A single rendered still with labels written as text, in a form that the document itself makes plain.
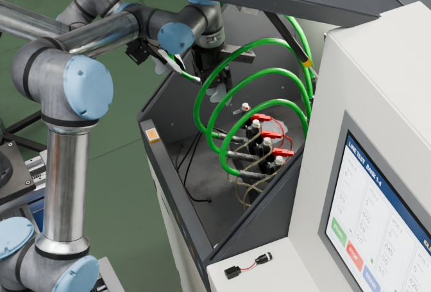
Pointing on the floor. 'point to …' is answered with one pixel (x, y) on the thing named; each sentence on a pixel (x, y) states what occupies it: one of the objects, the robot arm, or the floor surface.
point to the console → (365, 119)
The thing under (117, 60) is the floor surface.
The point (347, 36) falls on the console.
